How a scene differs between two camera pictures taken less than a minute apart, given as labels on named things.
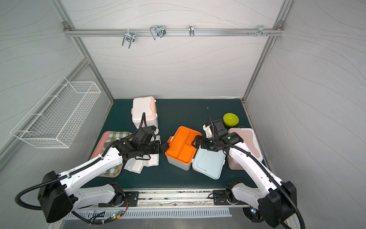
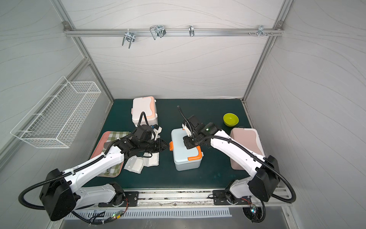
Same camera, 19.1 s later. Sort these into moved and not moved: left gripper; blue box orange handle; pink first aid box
Moved: blue box orange handle
Not moved: pink first aid box; left gripper
